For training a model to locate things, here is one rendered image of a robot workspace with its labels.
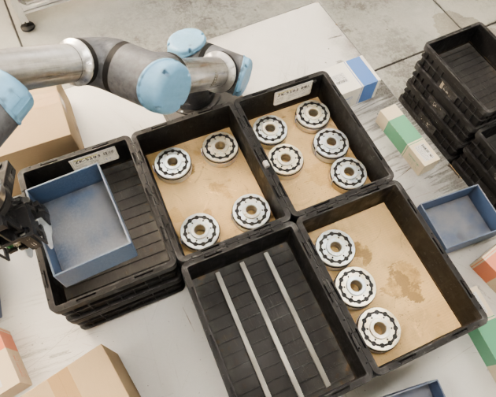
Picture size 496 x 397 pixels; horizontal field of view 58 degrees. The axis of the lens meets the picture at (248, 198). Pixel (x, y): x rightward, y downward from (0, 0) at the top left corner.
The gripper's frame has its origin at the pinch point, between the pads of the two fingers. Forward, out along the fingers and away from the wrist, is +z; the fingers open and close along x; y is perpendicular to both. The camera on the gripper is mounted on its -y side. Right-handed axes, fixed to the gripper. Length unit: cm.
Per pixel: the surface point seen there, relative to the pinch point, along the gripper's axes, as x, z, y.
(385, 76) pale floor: 159, 127, -78
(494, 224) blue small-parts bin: 107, 49, 30
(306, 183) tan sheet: 61, 35, -1
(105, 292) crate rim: 2.7, 19.9, 8.9
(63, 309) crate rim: -6.7, 19.1, 8.6
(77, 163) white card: 5.7, 23.4, -29.1
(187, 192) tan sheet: 29.2, 32.3, -12.3
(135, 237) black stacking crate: 11.9, 30.8, -5.6
